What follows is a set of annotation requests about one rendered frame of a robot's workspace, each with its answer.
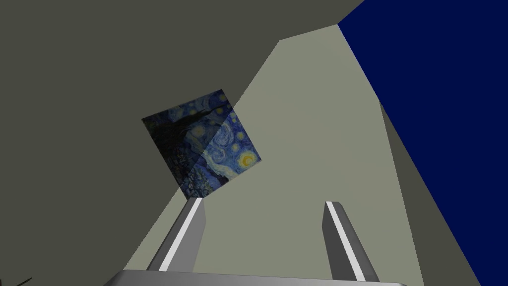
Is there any blue starry night painting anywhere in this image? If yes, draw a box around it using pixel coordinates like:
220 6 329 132
141 88 262 200

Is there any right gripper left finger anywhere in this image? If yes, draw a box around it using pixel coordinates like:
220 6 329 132
146 197 206 274

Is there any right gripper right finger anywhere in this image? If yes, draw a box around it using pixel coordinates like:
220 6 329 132
321 201 381 283

